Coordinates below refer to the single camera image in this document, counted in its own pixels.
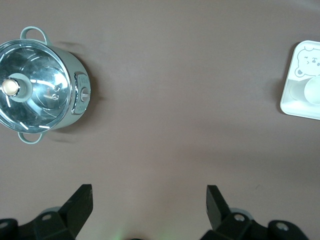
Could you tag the white plastic cup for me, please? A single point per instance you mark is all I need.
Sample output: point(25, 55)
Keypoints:
point(312, 90)

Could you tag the glass pot lid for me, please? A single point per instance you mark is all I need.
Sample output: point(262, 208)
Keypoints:
point(37, 82)

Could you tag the cream bear print tray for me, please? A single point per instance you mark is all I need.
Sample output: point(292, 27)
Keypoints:
point(296, 110)

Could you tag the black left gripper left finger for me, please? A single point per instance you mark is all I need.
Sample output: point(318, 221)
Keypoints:
point(72, 215)

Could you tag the sage green electric pot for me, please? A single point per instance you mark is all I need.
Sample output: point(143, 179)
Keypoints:
point(78, 67)

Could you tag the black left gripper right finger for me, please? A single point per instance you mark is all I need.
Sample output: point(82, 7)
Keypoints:
point(221, 217)

